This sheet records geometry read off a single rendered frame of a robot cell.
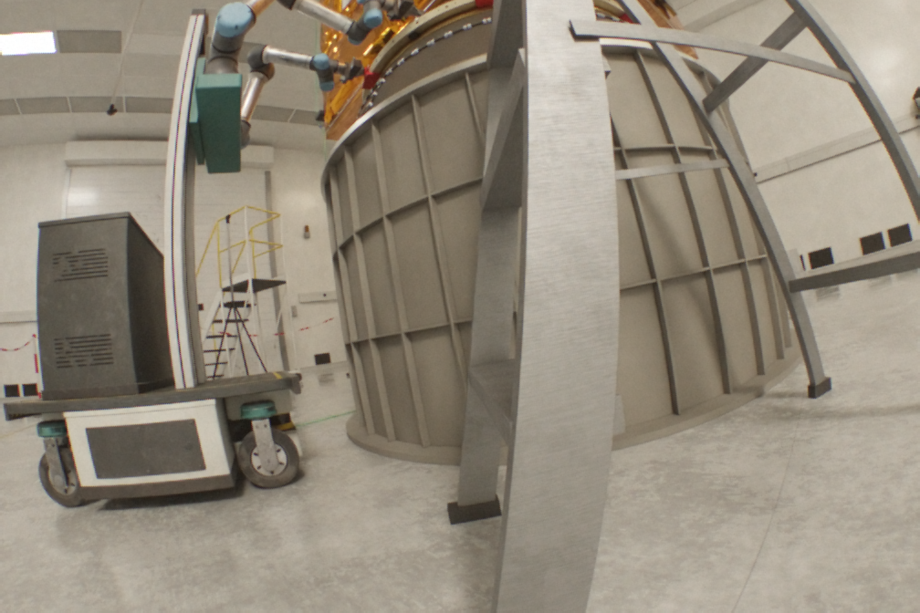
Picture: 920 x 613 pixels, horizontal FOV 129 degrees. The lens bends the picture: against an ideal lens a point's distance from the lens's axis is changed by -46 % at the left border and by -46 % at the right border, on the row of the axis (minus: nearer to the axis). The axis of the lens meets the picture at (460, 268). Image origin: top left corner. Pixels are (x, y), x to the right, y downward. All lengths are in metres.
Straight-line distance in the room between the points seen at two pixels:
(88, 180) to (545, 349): 9.61
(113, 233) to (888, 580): 1.67
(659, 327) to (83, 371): 1.60
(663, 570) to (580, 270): 0.45
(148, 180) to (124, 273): 8.26
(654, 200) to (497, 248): 0.60
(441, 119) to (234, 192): 8.39
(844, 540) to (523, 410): 0.50
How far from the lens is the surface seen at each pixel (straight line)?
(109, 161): 9.68
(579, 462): 0.29
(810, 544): 0.64
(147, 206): 9.28
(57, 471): 1.41
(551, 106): 0.34
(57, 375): 1.36
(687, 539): 0.67
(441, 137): 1.28
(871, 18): 7.40
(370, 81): 2.16
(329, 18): 1.85
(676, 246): 1.21
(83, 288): 1.33
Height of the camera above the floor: 0.38
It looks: 9 degrees up
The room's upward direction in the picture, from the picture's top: 10 degrees counter-clockwise
